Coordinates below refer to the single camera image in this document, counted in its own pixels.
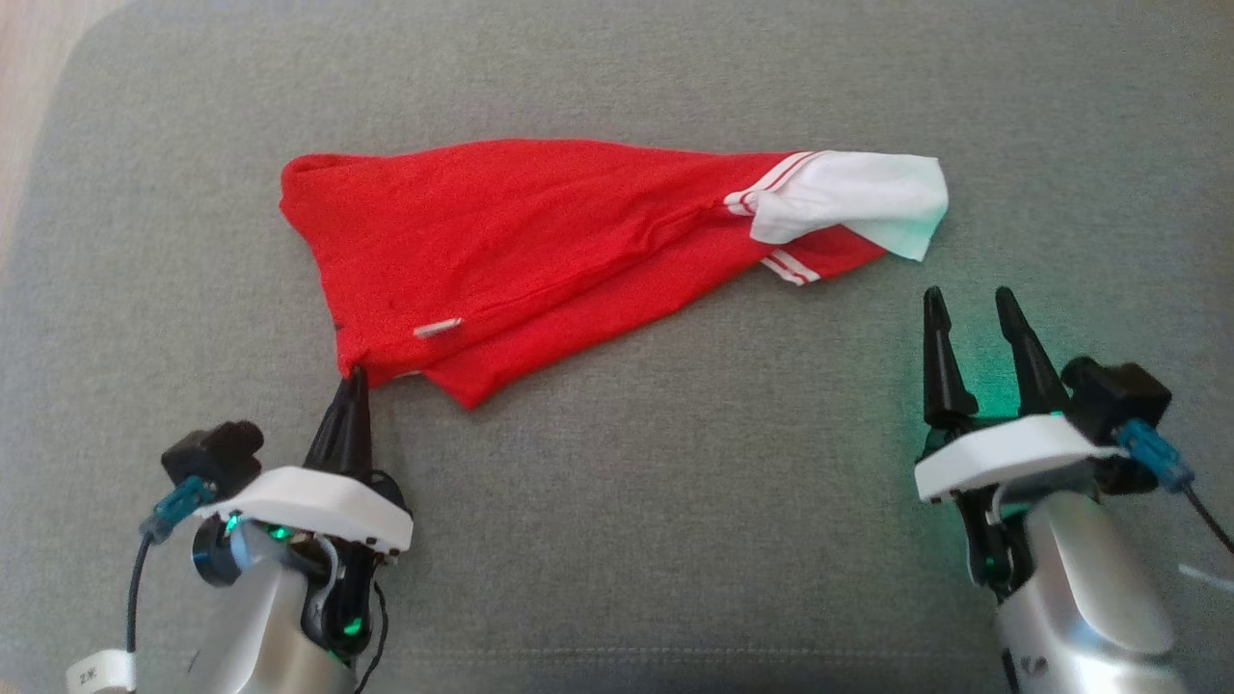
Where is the blue right camera connector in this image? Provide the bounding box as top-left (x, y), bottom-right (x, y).
top-left (1118, 419), bottom-right (1194, 494)

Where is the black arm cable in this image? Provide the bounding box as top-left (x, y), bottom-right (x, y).
top-left (123, 533), bottom-right (157, 658)
top-left (1181, 485), bottom-right (1234, 557)

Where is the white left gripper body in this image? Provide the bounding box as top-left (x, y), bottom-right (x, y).
top-left (193, 467), bottom-right (414, 661)

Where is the red white sports shirt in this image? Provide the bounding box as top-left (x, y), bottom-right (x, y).
top-left (280, 138), bottom-right (951, 411)

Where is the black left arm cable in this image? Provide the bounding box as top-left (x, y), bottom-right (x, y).
top-left (123, 533), bottom-right (157, 658)

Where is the white cable label tag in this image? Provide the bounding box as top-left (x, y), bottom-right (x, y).
top-left (66, 651), bottom-right (137, 694)

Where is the blue camera connector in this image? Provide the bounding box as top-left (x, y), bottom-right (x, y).
top-left (1118, 419), bottom-right (1194, 494)
top-left (140, 476), bottom-right (216, 541)

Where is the grey sofa seat cushion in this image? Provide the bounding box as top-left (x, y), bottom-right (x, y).
top-left (0, 0), bottom-right (1234, 694)

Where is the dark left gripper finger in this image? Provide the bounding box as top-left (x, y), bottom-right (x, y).
top-left (345, 366), bottom-right (374, 480)
top-left (304, 368), bottom-right (356, 473)

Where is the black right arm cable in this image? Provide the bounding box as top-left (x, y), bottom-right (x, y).
top-left (1181, 485), bottom-right (1234, 557)

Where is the blue left camera connector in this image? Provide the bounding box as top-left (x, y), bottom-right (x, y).
top-left (140, 476), bottom-right (216, 541)

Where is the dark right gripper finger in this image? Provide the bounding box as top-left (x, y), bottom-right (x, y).
top-left (923, 286), bottom-right (979, 430)
top-left (998, 286), bottom-right (1071, 417)

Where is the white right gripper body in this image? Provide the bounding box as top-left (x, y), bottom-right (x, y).
top-left (914, 413), bottom-right (1124, 599)

